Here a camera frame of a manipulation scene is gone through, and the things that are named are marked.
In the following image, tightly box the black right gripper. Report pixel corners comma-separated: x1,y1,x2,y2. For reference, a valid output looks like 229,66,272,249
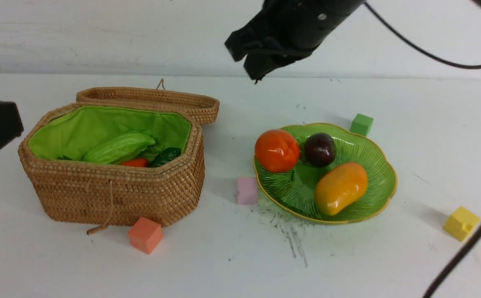
224,0,319,83

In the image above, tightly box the orange persimmon green calyx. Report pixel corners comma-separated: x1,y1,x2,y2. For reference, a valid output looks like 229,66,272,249
255,130,300,173

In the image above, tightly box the dark purple mangosteen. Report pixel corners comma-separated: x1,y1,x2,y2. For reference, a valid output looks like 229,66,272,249
304,132,337,168

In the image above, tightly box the light green bitter gourd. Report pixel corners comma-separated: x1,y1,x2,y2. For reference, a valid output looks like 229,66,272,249
82,131,156,164

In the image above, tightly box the yellow orange mango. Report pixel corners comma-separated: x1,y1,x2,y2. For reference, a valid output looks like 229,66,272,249
314,162,369,216

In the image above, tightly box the orange carrot with leaves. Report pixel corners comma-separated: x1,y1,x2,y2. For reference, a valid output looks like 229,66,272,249
119,147,182,168

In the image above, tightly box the white radish with leaves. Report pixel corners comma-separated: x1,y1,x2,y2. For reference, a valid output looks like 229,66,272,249
56,155,75,161

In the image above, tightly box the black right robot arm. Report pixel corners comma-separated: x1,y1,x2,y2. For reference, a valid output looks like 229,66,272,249
225,0,481,82

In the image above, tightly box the woven rattan basket green lining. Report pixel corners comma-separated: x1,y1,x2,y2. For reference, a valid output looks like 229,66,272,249
18,102,206,228

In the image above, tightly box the woven rattan basket lid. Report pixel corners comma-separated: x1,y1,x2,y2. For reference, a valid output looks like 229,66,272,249
76,80,220,125

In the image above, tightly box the green foam cube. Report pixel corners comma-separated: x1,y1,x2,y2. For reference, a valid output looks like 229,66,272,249
350,113,374,137

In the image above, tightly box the green leaf-shaped plate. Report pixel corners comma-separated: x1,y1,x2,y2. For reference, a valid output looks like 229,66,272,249
252,123,398,225

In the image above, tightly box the pink foam cube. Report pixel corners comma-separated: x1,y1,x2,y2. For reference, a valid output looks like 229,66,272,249
236,177,258,205

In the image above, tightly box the orange foam cube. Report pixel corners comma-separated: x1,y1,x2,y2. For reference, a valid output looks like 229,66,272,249
128,217,163,255

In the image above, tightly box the yellow foam cube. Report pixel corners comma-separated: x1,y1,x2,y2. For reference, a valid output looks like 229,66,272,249
443,206,481,242

